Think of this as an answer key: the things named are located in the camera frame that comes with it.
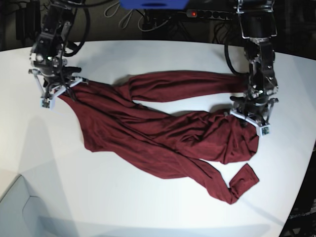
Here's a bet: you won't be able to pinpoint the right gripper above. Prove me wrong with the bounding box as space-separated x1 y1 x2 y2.
43 73 76 91

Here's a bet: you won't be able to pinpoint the black box on floor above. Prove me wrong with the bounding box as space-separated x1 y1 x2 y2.
15 0 41 42

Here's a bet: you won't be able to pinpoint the black power strip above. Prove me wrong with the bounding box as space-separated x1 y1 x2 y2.
185 9 234 21

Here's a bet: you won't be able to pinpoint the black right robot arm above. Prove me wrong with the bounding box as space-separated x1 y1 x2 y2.
29 0 90 93

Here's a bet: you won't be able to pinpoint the white bin at corner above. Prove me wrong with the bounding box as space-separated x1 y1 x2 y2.
0 176 43 237

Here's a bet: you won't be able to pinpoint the blue box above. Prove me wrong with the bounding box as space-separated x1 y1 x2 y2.
119 0 189 10

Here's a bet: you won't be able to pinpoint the white cable loops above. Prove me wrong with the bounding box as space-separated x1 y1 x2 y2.
104 2 173 32

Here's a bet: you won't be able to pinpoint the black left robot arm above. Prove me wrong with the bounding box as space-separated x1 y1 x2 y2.
224 0 278 123

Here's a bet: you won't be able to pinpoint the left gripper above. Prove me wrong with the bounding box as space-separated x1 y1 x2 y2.
232 96 272 119

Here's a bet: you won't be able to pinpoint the dark red t-shirt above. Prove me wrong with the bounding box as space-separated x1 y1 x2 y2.
60 71 259 204

